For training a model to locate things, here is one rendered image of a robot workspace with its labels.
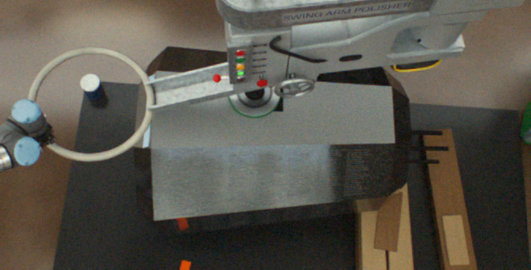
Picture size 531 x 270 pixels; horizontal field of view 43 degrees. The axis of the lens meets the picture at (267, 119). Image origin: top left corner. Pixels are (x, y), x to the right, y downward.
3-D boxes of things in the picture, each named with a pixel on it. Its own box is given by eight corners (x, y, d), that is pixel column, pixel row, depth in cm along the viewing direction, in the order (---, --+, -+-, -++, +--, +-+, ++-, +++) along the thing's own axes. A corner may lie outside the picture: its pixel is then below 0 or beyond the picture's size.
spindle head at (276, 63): (318, 32, 261) (330, -34, 220) (327, 84, 253) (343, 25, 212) (225, 43, 258) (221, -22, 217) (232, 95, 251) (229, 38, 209)
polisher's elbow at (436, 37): (397, 16, 248) (410, -13, 229) (442, -3, 251) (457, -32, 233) (423, 58, 242) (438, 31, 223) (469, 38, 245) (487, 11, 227)
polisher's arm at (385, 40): (440, 25, 268) (480, -47, 222) (453, 76, 260) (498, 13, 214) (257, 46, 263) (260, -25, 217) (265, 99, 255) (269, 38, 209)
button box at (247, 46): (250, 75, 239) (251, 37, 213) (251, 82, 238) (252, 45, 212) (228, 77, 239) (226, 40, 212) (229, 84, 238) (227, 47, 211)
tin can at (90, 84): (103, 82, 371) (98, 73, 359) (104, 99, 368) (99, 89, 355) (84, 84, 370) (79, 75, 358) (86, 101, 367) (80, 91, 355)
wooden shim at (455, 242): (441, 216, 341) (442, 215, 340) (460, 215, 342) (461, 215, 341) (449, 266, 332) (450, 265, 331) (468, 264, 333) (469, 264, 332)
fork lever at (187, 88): (312, 39, 263) (310, 34, 259) (321, 84, 256) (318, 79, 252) (148, 78, 275) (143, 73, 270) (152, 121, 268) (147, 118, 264)
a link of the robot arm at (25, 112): (3, 113, 229) (23, 91, 232) (12, 125, 240) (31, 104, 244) (24, 128, 228) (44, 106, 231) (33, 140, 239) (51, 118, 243)
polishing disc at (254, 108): (236, 64, 284) (236, 62, 283) (285, 76, 283) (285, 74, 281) (223, 109, 276) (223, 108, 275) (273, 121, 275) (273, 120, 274)
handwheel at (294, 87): (309, 73, 252) (313, 54, 238) (313, 97, 248) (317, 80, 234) (269, 77, 251) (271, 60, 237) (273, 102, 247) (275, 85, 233)
